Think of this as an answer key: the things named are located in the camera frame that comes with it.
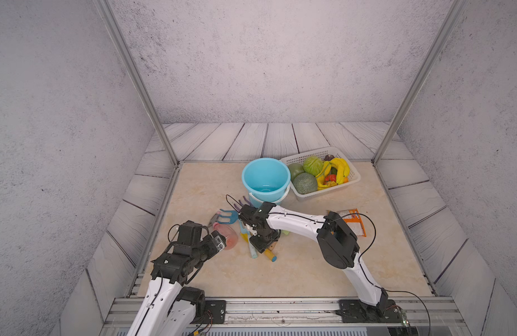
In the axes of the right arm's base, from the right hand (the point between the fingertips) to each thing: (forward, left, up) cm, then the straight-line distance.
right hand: (262, 248), depth 87 cm
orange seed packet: (+13, -40, 0) cm, 42 cm away
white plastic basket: (+36, -44, +6) cm, 57 cm away
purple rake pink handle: (+25, +9, -1) cm, 27 cm away
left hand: (-3, +14, +11) cm, 18 cm away
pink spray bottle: (+4, +13, +3) cm, 14 cm away
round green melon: (+27, -19, +10) cm, 34 cm away
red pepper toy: (+34, -33, +5) cm, 47 cm away
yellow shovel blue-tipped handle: (-4, -4, +2) cm, 6 cm away
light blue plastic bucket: (+27, -2, +11) cm, 30 cm away
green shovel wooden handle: (+1, -4, 0) cm, 5 cm away
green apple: (+37, -16, +8) cm, 41 cm away
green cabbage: (+36, -24, +11) cm, 45 cm away
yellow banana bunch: (+34, -38, +8) cm, 52 cm away
